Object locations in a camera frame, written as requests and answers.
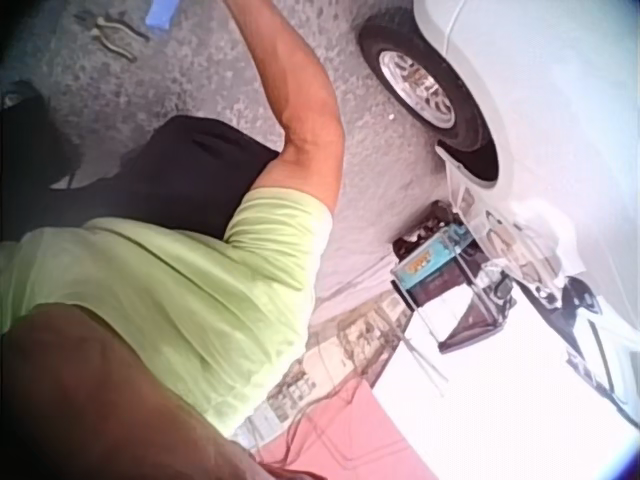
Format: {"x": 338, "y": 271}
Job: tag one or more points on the person's legs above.
{"x": 175, "y": 165}

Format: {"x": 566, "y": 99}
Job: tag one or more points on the black car tyre with rim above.
{"x": 425, "y": 87}

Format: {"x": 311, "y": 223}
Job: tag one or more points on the white car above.
{"x": 550, "y": 125}

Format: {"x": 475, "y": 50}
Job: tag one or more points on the blue plastic object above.
{"x": 162, "y": 12}

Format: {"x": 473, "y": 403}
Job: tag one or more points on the grey pliers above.
{"x": 116, "y": 39}

